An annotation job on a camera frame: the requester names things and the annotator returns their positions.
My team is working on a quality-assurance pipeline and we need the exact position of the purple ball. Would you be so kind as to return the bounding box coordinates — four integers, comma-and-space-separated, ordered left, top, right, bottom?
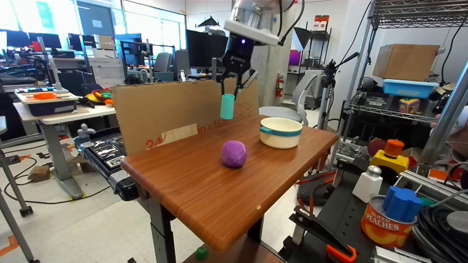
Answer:
220, 140, 247, 167

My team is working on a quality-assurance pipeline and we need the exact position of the black computer monitor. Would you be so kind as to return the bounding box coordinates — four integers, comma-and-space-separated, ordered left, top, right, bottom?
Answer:
185, 30, 228, 69

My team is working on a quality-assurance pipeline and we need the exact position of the cardboard box on shelf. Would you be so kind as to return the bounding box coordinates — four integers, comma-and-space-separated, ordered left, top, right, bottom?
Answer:
372, 43, 438, 81

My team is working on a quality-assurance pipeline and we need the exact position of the orange clamp handle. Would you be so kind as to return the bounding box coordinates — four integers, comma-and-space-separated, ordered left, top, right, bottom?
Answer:
324, 243, 356, 263

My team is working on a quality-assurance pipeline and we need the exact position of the black coiled cable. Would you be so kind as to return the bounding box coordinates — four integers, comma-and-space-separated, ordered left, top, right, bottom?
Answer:
410, 205, 468, 263

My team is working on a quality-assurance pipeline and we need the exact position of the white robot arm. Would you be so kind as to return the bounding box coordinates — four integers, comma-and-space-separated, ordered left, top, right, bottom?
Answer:
219, 0, 299, 94

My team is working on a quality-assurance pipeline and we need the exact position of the white salt shaker bottle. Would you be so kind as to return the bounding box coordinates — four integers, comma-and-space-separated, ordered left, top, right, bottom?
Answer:
352, 164, 383, 202

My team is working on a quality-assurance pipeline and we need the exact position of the black camera on tripod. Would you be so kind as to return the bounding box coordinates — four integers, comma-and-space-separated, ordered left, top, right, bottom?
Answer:
317, 52, 358, 129

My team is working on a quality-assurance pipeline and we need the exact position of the blue cup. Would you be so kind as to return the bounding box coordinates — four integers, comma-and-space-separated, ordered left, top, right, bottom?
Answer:
219, 93, 235, 119

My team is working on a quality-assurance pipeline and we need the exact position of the blue plastic gear block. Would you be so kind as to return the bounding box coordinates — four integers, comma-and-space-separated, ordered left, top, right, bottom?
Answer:
383, 186, 421, 223

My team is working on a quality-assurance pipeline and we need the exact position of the white side desk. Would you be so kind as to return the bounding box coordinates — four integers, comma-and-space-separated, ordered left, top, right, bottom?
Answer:
11, 100, 116, 200

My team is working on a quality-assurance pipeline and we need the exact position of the black bin with orange lid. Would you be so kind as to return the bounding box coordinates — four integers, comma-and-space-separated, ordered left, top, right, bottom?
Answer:
14, 87, 77, 116

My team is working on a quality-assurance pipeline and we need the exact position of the grey office chair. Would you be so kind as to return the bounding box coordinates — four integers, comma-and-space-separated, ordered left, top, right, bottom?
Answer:
258, 69, 323, 124

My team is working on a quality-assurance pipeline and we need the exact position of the red fire extinguisher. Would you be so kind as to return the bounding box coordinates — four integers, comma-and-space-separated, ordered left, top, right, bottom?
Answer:
274, 72, 283, 97

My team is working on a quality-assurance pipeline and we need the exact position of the blue plastic tray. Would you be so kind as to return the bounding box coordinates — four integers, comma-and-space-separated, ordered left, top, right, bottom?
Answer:
383, 78, 438, 99

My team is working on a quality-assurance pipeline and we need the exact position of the cardboard sheet backdrop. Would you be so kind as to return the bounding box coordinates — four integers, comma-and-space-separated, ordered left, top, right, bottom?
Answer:
112, 80, 258, 154

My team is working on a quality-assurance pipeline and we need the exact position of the yellow block with orange cap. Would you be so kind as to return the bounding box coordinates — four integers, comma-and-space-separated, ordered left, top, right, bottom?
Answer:
369, 138, 409, 173

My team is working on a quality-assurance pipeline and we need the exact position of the colourful cube on shelf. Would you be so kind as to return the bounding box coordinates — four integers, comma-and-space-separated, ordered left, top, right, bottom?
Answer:
399, 97, 419, 113

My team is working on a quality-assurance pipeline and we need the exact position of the white bowl with teal stripe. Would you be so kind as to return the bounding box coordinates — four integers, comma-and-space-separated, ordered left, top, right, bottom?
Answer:
258, 116, 302, 148

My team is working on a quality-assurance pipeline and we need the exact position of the peaches can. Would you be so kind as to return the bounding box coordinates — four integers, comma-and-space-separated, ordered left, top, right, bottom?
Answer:
359, 195, 415, 248

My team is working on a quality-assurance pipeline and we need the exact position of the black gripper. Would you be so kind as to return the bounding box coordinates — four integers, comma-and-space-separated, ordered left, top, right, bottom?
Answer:
216, 31, 258, 99

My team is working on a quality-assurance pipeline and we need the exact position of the green ball under table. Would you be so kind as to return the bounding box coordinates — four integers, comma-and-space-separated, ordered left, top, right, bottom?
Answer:
194, 246, 209, 259

